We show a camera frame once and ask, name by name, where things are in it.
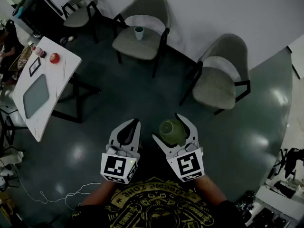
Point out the black metal stand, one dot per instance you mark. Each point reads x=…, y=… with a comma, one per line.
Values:
x=291, y=161

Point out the person's right forearm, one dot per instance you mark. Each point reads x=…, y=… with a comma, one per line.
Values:
x=209, y=189

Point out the black T-shirt with gold print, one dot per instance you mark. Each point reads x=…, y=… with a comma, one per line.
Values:
x=154, y=210

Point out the green glass cup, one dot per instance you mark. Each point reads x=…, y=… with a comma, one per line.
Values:
x=169, y=129

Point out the grey-green tray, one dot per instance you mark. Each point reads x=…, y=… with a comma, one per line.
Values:
x=35, y=96

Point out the person's left forearm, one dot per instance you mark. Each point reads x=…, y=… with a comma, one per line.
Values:
x=99, y=193

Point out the white cup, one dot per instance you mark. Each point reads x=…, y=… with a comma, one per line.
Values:
x=139, y=34

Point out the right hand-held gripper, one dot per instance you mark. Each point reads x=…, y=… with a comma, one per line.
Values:
x=188, y=165

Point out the cluttered white workbench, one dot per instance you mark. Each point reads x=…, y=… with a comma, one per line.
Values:
x=273, y=203

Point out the grey chair with black legs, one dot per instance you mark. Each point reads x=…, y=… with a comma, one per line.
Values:
x=213, y=89
x=135, y=49
x=78, y=15

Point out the red apple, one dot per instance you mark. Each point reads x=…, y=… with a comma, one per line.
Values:
x=54, y=58

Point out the cola bottle with red cap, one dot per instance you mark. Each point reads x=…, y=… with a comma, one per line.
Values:
x=40, y=52

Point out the black picture frame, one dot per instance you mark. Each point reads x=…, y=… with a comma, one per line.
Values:
x=34, y=66

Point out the white marble table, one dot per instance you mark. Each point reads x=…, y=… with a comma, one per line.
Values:
x=59, y=75

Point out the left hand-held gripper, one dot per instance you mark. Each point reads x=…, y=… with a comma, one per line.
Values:
x=118, y=166

